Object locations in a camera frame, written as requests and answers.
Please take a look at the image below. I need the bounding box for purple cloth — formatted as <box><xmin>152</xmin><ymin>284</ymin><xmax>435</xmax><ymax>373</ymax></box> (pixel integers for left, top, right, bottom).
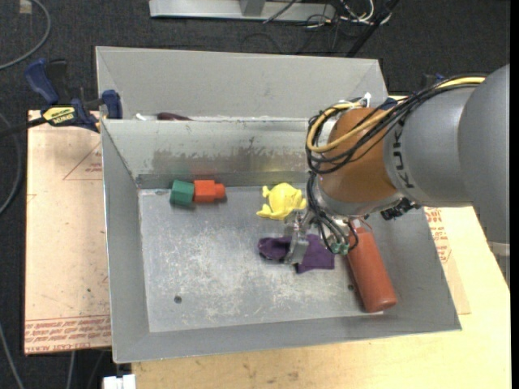
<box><xmin>257</xmin><ymin>233</ymin><xmax>337</xmax><ymax>276</ymax></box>

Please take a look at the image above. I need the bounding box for yellow toy animal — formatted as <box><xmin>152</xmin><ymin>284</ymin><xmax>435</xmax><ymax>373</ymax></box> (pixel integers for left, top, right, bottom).
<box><xmin>255</xmin><ymin>182</ymin><xmax>308</xmax><ymax>221</ymax></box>

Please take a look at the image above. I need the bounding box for red-brown plastic bottle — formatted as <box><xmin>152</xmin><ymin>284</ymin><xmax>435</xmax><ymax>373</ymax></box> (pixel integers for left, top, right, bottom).
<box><xmin>343</xmin><ymin>219</ymin><xmax>399</xmax><ymax>314</ymax></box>

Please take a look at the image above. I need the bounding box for grey metal bin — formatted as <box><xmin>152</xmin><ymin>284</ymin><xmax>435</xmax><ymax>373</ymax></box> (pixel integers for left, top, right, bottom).
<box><xmin>95</xmin><ymin>45</ymin><xmax>463</xmax><ymax>365</ymax></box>

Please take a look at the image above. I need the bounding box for orange-red toy block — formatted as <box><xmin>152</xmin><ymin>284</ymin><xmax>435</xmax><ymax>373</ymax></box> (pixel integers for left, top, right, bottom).
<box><xmin>192</xmin><ymin>178</ymin><xmax>226</xmax><ymax>204</ymax></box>

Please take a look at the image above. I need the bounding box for green toy block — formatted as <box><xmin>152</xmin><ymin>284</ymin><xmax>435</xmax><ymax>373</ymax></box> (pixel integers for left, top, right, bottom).
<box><xmin>169</xmin><ymin>178</ymin><xmax>195</xmax><ymax>208</ymax></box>

